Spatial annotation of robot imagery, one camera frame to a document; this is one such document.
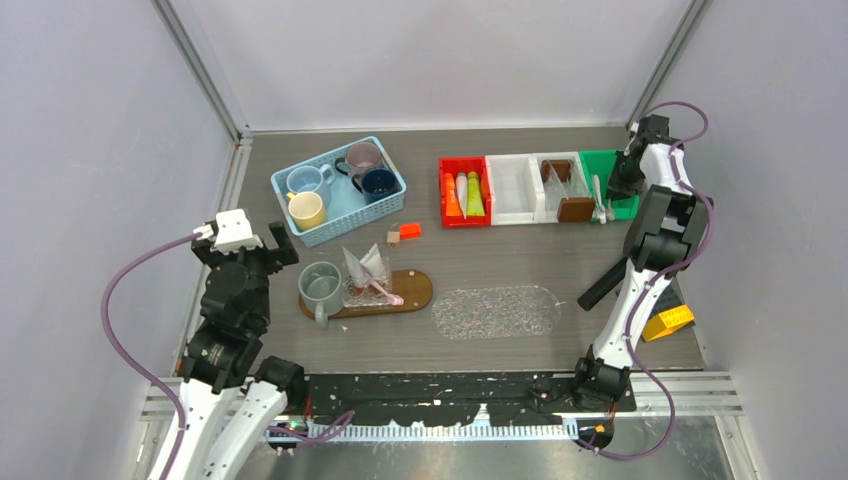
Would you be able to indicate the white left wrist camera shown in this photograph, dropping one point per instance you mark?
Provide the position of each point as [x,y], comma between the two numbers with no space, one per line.
[228,232]

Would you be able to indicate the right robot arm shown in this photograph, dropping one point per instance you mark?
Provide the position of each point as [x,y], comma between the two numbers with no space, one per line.
[663,237]

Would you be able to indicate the yellow toy brick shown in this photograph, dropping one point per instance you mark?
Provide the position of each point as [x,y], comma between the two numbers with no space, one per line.
[667,322]

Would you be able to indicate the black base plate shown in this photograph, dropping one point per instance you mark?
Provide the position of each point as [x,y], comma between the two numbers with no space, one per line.
[449,399]

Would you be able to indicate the dark blue mug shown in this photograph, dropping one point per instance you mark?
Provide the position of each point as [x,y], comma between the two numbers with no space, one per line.
[376,184]

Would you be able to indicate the oval wooden tray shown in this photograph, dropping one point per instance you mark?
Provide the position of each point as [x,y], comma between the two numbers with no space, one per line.
[414,286]

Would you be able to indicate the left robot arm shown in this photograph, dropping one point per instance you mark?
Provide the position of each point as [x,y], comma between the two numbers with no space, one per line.
[222,418]

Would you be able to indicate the clear textured acrylic holder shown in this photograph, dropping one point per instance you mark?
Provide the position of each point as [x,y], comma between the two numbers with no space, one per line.
[359,298]

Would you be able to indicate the green plastic bin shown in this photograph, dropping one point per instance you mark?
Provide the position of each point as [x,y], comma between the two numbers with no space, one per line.
[597,167]

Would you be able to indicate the light blue perforated basket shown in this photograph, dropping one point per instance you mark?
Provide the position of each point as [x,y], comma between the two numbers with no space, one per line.
[348,209]

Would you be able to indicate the dark grey studded baseplate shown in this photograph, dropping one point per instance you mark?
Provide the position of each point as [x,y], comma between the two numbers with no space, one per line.
[670,298]

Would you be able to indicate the white plastic bin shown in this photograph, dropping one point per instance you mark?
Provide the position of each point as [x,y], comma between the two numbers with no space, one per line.
[550,210]
[516,191]

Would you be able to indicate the white plastic bin left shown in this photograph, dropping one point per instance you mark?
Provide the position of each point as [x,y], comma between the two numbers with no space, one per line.
[516,191]

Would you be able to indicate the cream mug yellow handle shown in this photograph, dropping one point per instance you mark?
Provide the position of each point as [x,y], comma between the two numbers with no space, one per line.
[307,210]

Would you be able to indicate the small white toothpaste tube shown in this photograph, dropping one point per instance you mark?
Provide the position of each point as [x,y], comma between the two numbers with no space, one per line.
[462,192]

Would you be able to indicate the mauve mug black handle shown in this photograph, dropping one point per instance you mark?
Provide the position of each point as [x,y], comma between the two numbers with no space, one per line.
[358,159]

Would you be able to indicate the red plastic bin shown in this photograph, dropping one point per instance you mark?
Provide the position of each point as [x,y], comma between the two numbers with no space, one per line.
[455,165]

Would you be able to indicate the white toothpaste tube red cap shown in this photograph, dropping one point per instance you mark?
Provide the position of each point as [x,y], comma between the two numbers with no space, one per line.
[357,272]

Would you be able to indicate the small wooden cube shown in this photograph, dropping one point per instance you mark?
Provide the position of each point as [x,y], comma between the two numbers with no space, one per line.
[393,238]

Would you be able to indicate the light blue mug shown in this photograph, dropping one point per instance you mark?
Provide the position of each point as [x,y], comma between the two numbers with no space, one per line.
[314,179]

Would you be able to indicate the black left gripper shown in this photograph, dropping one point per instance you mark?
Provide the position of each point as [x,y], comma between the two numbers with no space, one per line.
[285,252]

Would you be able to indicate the white plastic bin right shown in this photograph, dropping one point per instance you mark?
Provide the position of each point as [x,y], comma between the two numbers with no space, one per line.
[550,210]

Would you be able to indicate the orange toothpaste tube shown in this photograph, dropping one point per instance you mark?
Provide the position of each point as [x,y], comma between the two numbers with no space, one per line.
[452,205]

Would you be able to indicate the clear textured oval tray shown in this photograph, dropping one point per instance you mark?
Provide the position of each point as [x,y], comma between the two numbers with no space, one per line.
[496,312]

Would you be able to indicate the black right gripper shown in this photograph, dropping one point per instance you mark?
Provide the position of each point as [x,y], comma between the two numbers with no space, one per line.
[619,189]

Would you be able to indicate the grey-green mug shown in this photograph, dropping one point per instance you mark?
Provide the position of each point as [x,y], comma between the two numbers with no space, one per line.
[320,287]

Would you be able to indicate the pink toothbrush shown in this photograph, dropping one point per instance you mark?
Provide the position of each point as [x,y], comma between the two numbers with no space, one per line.
[394,299]

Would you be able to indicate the black microphone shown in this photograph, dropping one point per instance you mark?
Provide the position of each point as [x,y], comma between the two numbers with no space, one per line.
[607,282]

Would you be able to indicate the orange block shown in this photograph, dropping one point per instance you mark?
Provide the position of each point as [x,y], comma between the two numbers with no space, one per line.
[410,231]

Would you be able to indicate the brown wooden holder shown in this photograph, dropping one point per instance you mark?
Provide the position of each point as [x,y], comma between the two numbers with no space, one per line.
[575,210]

